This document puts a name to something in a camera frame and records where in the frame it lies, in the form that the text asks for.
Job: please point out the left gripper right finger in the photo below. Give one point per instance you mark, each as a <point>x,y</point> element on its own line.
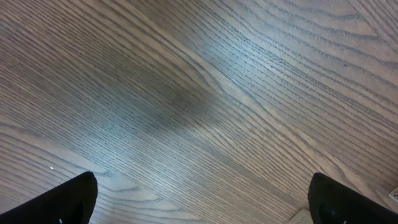
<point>331,202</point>

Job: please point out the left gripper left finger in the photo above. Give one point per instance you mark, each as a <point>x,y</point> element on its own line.
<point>71,202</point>

